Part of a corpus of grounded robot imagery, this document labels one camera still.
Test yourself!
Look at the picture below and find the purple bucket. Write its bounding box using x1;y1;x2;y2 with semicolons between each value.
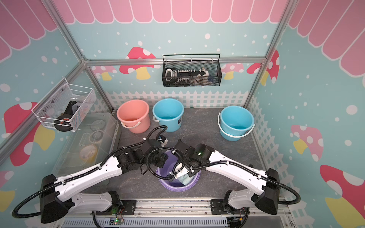
156;150;201;192

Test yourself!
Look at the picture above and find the blue bucket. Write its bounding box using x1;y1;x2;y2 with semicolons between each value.
217;105;255;142
152;98;184;133

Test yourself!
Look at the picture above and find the pink plastic bucket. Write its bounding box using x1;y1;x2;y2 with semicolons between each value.
117;99;151;134

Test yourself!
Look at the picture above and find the light green cloth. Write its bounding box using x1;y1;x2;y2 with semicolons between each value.
178;174;194;186

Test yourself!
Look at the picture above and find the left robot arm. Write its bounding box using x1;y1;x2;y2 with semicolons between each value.
40;136;167;224

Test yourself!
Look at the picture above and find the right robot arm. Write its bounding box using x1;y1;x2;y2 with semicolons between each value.
171;140;280;215

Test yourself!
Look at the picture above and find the clear plastic storage box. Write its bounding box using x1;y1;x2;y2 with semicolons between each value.
52;113;119;177

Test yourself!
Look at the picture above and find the black tape dispenser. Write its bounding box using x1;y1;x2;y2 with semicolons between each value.
54;101;77;132

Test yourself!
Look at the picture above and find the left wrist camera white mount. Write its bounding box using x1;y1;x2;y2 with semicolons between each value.
158;135;168;147

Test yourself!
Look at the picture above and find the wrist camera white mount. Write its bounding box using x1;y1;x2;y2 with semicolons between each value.
170;167;189;180
158;135;168;147

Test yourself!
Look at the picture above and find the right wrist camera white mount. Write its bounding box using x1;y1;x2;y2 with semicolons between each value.
170;167;189;180

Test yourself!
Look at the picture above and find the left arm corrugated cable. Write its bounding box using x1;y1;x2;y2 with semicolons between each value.
11;125;169;219

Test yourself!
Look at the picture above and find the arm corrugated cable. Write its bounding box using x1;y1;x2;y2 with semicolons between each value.
11;125;169;219
146;146;301;205

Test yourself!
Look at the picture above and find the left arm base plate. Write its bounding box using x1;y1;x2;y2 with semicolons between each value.
96;200;137;216

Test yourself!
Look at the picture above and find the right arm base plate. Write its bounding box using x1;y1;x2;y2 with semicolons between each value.
210;199;250;216

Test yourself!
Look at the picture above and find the black wire mesh basket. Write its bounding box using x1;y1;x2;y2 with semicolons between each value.
162;54;222;87

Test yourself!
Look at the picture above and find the white wire basket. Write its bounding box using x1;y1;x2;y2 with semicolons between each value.
31;78;97;132

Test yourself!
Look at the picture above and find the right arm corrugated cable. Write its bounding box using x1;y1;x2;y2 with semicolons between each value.
146;146;301;205

